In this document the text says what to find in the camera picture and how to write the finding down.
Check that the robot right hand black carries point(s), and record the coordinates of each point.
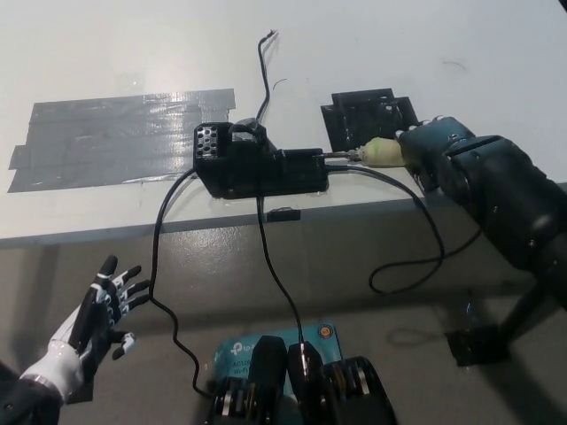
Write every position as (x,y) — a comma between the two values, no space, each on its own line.
(434,146)

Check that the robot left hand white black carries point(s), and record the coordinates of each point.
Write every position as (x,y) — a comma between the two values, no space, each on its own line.
(88,327)

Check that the black soldering station base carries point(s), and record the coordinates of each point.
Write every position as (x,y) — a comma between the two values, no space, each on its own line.
(266,172)

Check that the black robot torso blocks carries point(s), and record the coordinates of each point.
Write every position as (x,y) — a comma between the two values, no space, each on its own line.
(310,394)

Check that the black square printed tray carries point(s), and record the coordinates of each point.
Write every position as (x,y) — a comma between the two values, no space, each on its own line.
(354,115)

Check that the teal TP-Link box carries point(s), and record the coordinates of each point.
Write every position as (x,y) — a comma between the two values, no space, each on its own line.
(235,354)

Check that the small black tape strip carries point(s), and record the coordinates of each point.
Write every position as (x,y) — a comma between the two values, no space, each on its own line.
(283,215)

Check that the black table leg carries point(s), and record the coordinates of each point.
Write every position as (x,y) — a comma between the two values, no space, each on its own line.
(522,312)

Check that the grey duct tape patch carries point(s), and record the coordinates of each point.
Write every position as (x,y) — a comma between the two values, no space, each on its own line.
(111,139)

